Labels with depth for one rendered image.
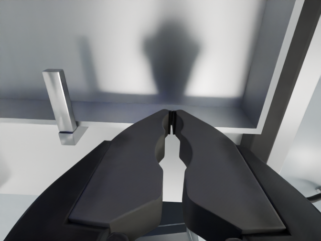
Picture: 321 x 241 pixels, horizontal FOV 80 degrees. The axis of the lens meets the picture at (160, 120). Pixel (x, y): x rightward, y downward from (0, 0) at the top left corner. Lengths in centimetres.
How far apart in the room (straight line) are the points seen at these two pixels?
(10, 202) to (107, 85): 204
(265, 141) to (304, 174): 153
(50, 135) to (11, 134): 4
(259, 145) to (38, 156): 21
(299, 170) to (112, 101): 156
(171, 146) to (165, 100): 5
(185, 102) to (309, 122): 130
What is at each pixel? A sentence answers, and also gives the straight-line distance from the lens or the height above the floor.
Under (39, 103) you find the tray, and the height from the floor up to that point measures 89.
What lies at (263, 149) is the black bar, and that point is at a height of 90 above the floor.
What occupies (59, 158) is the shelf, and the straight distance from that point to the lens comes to 22.
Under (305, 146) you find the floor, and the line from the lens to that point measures 153.
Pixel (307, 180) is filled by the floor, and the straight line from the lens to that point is 175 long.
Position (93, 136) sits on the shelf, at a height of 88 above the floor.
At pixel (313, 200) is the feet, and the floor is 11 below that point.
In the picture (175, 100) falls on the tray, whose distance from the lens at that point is 16.
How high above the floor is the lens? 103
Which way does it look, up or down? 61 degrees down
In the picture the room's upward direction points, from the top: 174 degrees counter-clockwise
